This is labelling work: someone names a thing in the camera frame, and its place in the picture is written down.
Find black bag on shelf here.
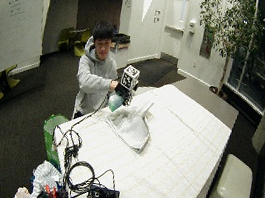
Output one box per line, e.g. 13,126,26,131
111,31,132,47

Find black glove cable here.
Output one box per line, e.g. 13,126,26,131
51,82,112,156

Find grey hooded sweatshirt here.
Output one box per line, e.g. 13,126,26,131
71,35,125,120

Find dark framed wall picture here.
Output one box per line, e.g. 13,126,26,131
198,24,217,60

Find white cube with black markers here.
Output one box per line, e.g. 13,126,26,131
119,63,143,93

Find white quilted table cover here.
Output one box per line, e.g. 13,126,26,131
43,67,238,198

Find red and orange tools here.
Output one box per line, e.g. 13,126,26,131
41,183,60,198

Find pale green bottle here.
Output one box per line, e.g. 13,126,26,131
106,91,126,115

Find coiled black cable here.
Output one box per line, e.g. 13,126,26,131
56,128,124,198

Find large whiteboard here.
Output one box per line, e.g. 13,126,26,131
0,0,51,99

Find tall indoor tree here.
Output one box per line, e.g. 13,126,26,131
186,0,265,99

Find white crumpled cloth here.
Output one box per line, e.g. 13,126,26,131
28,158,66,198

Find dark plant pot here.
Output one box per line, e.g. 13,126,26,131
207,85,231,101

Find large dark window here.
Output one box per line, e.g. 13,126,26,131
222,0,265,116

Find white mesh cloth bag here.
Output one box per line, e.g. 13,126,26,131
102,95,157,155

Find white wall switches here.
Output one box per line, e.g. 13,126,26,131
152,8,163,24

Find green bag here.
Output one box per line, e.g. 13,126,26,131
37,112,71,172

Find white cushioned stool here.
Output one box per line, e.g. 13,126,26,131
206,150,258,198

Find person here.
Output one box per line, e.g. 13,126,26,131
70,18,129,126

